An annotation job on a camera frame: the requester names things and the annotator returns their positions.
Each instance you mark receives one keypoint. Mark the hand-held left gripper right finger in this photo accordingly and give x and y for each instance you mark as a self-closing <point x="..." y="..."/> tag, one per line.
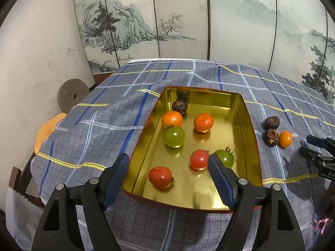
<point x="222" y="188"/>

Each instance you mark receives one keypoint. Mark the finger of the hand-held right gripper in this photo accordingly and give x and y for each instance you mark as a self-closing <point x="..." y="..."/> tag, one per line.
<point x="310" y="153"/>
<point x="316" y="140"/>

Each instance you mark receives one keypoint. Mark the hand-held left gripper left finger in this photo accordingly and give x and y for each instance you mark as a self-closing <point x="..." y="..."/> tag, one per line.
<point x="115" y="185"/>

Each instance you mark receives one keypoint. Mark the smooth small orange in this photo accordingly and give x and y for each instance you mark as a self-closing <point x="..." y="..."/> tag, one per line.
<point x="285" y="139"/>
<point x="172" y="119"/>

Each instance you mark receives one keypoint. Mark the green tomato with leafy stem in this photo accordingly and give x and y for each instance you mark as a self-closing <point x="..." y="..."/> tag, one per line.
<point x="227" y="158"/>

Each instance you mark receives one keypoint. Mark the red tin with gold inside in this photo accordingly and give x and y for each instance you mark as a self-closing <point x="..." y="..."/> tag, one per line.
<point x="188" y="192"/>

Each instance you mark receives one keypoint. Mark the red tomato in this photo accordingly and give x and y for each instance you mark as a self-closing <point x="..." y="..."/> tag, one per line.
<point x="199" y="159"/>
<point x="160" y="177"/>

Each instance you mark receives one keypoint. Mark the bumpy orange tangerine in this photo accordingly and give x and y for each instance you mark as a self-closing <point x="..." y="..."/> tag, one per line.
<point x="203" y="123"/>

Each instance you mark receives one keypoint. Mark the brown water chestnut yellow marks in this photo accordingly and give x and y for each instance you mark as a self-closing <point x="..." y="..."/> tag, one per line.
<point x="270" y="138"/>

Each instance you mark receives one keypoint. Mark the dark brown water chestnut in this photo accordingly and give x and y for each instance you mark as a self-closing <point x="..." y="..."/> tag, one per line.
<point x="271" y="123"/>
<point x="179" y="107"/>

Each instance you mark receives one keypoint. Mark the grey plaid tablecloth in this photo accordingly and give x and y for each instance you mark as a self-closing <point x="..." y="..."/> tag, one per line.
<point x="91" y="141"/>

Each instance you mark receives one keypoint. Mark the pink ribbon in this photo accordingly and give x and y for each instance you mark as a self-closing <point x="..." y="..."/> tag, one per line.
<point x="322" y="224"/>

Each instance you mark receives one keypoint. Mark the dark wooden furniture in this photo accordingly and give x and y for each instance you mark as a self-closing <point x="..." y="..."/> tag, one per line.
<point x="26" y="183"/>

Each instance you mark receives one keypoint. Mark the grey round stone disc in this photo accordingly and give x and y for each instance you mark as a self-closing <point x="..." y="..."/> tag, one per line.
<point x="73" y="95"/>

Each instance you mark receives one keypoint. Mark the white paper bag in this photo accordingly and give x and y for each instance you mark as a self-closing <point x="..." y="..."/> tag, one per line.
<point x="21" y="222"/>

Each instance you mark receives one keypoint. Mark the painted landscape folding screen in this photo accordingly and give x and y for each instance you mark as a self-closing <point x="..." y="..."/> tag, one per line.
<point x="235" y="18"/>

